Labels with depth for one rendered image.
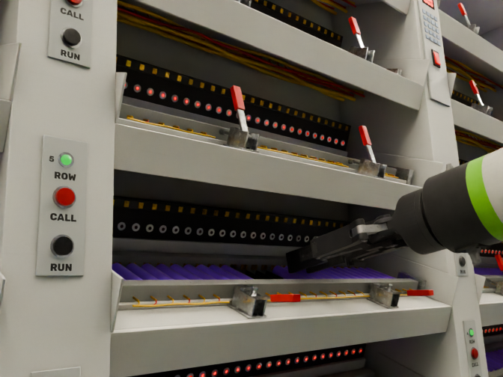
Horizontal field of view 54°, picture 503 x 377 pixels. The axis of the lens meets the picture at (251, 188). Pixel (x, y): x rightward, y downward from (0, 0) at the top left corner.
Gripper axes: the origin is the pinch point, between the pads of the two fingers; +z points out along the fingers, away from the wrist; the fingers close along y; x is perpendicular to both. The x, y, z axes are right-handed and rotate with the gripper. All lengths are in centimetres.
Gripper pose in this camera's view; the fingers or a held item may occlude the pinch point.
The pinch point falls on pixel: (314, 258)
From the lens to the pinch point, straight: 72.8
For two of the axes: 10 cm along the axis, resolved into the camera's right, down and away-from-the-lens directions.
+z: -6.3, 3.4, 7.0
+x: -1.3, -9.3, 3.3
